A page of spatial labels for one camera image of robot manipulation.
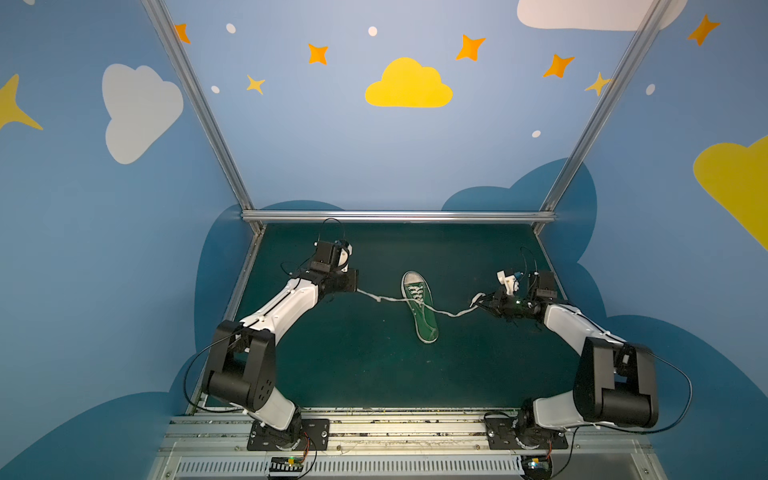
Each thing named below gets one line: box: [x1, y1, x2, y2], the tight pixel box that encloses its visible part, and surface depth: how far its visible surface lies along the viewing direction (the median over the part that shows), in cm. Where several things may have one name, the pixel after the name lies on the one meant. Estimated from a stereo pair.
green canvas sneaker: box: [401, 270, 439, 344], surface depth 97 cm
